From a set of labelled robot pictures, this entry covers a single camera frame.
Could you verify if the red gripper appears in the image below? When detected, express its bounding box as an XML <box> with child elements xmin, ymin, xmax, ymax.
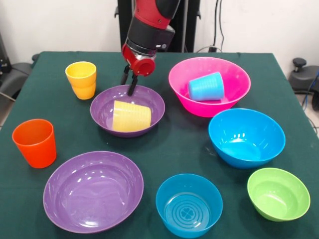
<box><xmin>120</xmin><ymin>43</ymin><xmax>157</xmax><ymax>97</ymax></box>

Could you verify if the pale yellow translucent cup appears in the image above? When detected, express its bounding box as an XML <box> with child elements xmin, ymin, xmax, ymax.
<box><xmin>112</xmin><ymin>100</ymin><xmax>152</xmax><ymax>132</ymax></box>

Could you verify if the purple bowl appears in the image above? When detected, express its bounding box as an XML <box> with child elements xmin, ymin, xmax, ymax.
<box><xmin>90</xmin><ymin>84</ymin><xmax>166</xmax><ymax>138</ymax></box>
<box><xmin>42</xmin><ymin>151</ymin><xmax>145</xmax><ymax>234</ymax></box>

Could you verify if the blue cup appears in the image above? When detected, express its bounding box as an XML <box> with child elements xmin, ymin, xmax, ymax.
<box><xmin>187</xmin><ymin>71</ymin><xmax>225</xmax><ymax>102</ymax></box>

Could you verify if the small blue patterned bowl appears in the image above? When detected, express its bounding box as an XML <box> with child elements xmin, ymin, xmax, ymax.
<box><xmin>156</xmin><ymin>173</ymin><xmax>224</xmax><ymax>239</ymax></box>

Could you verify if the amber yellow cup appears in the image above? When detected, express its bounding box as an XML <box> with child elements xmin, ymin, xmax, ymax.
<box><xmin>70</xmin><ymin>81</ymin><xmax>97</xmax><ymax>101</ymax></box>

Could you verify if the dark green table cloth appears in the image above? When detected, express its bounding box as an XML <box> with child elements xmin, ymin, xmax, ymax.
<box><xmin>0</xmin><ymin>51</ymin><xmax>319</xmax><ymax>239</ymax></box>

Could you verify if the pink bowl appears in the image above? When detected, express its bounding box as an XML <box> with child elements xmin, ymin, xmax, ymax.
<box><xmin>168</xmin><ymin>56</ymin><xmax>251</xmax><ymax>118</ymax></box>

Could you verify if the orange cup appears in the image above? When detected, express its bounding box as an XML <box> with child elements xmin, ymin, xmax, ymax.
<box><xmin>11</xmin><ymin>119</ymin><xmax>57</xmax><ymax>169</ymax></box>

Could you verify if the large blue bowl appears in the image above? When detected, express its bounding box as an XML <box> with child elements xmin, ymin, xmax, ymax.
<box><xmin>208</xmin><ymin>108</ymin><xmax>286</xmax><ymax>170</ymax></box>

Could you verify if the green bowl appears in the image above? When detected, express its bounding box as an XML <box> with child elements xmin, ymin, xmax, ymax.
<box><xmin>247</xmin><ymin>167</ymin><xmax>311</xmax><ymax>222</ymax></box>

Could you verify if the black wall cable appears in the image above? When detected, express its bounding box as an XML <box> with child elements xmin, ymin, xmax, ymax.
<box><xmin>218</xmin><ymin>0</ymin><xmax>225</xmax><ymax>52</ymax></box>
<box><xmin>213</xmin><ymin>0</ymin><xmax>220</xmax><ymax>48</ymax></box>

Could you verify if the black pedestal leg with caster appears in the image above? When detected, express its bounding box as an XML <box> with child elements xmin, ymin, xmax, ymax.
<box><xmin>288</xmin><ymin>57</ymin><xmax>319</xmax><ymax>112</ymax></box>
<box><xmin>0</xmin><ymin>53</ymin><xmax>39</xmax><ymax>102</ymax></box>

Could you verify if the blue cable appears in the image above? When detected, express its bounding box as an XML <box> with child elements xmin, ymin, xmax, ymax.
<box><xmin>301</xmin><ymin>71</ymin><xmax>319</xmax><ymax>109</ymax></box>

